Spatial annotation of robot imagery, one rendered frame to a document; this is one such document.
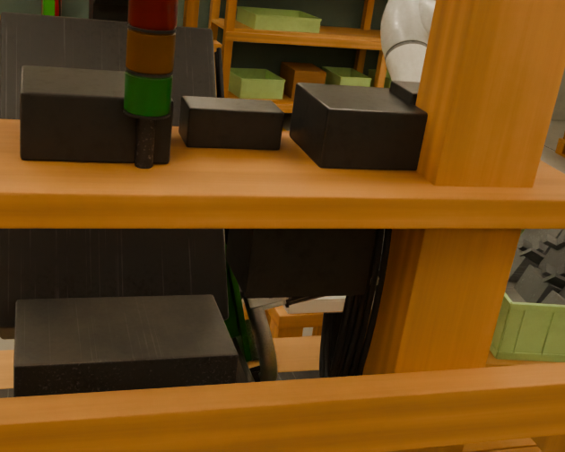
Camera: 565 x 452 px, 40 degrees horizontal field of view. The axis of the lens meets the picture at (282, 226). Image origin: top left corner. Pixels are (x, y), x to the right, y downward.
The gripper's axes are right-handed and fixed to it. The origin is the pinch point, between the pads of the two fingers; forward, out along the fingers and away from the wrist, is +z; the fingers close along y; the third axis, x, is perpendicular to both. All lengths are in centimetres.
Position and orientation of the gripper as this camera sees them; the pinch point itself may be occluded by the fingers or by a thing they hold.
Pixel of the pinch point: (265, 298)
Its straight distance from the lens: 135.5
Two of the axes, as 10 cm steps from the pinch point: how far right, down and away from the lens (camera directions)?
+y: 1.1, -3.4, -9.3
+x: 2.9, 9.1, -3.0
